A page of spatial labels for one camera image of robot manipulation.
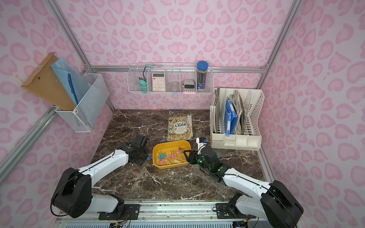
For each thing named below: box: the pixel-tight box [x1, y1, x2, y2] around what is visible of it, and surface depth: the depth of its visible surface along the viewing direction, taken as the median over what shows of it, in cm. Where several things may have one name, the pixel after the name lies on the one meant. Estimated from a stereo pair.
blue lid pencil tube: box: [196, 60, 209, 91], surface depth 87 cm
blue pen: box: [67, 72, 79, 105], surface depth 68 cm
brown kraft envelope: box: [21, 52, 77, 112], surface depth 69 cm
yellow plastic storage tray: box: [152, 140, 192, 170], surface depth 94 cm
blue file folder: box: [224, 98, 238, 137], surface depth 90 cm
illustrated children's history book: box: [167, 114, 194, 142], surface depth 109 cm
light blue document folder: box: [50, 57, 92, 106], surface depth 73 cm
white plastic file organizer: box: [210, 87, 265, 152], surface depth 97 cm
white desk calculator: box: [152, 72, 165, 92], surface depth 97 cm
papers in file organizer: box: [210, 87, 246, 135], surface depth 94 cm
